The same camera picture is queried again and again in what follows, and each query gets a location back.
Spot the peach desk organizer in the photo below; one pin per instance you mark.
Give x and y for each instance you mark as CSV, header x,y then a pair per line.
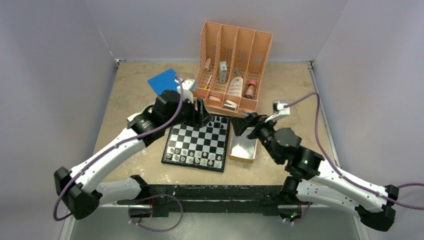
x,y
246,53

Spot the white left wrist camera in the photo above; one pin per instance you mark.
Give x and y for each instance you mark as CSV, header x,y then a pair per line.
x,y
187,89

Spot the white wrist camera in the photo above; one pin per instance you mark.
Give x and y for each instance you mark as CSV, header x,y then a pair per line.
x,y
280,111
187,89

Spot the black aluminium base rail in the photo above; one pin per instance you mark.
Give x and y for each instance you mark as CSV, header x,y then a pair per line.
x,y
267,200

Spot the pink capped small bottle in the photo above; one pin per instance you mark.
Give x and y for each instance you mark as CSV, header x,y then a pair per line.
x,y
251,89

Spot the pink tube in organizer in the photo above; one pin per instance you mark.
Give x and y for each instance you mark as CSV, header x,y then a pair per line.
x,y
207,64

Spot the pink eraser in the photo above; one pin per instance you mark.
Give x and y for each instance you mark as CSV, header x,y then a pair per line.
x,y
215,98

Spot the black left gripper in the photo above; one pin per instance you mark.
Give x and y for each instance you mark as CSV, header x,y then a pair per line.
x,y
202,117

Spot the gold empty tin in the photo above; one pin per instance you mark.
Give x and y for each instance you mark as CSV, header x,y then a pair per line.
x,y
242,149

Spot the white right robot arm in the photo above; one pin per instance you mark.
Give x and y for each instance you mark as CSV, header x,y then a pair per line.
x,y
315,179

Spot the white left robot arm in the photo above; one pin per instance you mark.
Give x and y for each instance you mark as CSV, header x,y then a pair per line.
x,y
143,128

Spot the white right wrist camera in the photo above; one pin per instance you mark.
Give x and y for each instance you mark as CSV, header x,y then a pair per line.
x,y
280,111

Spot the white lotion bottle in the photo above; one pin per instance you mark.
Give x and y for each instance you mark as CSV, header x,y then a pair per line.
x,y
236,86

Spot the yellow tipped pen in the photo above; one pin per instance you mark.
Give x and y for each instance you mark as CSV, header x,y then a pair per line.
x,y
208,82

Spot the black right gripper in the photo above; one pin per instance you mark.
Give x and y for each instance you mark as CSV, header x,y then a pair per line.
x,y
240,124

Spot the teal small box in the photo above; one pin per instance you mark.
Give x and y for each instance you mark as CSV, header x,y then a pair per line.
x,y
223,72

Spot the black and white chessboard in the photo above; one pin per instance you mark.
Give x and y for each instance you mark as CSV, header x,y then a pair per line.
x,y
206,145

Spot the white stapler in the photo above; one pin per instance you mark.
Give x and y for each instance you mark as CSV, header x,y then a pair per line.
x,y
230,105

